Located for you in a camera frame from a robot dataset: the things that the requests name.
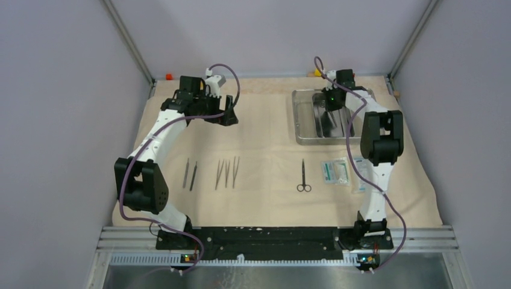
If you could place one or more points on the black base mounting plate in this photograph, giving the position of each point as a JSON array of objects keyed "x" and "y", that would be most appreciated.
[{"x": 273, "y": 243}]

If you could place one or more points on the steel forceps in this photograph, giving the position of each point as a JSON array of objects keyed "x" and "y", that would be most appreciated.
[{"x": 331, "y": 119}]

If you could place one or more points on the small steel instrument tray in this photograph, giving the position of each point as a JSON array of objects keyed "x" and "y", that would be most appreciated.
[{"x": 323, "y": 129}]

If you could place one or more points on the beige wrapping cloth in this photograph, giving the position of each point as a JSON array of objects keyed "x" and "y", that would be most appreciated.
[{"x": 269, "y": 169}]

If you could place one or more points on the blue white sterile pouch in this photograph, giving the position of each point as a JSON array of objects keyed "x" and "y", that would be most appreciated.
[{"x": 359, "y": 185}]

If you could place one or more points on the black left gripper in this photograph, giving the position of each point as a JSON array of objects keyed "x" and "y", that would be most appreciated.
[{"x": 228, "y": 120}]

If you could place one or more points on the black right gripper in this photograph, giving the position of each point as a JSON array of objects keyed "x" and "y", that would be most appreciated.
[{"x": 328, "y": 106}]

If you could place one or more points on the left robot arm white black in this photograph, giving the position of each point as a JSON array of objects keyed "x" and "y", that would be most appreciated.
[{"x": 140, "y": 182}]

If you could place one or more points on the large steel tray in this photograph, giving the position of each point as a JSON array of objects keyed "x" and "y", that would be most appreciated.
[{"x": 305, "y": 131}]

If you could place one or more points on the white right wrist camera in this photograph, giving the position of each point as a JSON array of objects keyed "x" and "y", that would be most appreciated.
[{"x": 331, "y": 74}]

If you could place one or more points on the teal white sterile packet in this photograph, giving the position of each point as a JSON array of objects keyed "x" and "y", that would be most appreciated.
[{"x": 329, "y": 172}]

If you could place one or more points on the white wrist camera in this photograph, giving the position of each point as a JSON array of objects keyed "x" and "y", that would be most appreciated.
[
  {"x": 213, "y": 83},
  {"x": 331, "y": 74}
]

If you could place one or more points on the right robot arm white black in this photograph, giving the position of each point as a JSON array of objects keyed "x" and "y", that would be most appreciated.
[{"x": 381, "y": 143}]

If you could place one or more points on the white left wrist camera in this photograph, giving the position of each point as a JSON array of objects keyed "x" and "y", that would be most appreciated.
[{"x": 213, "y": 83}]

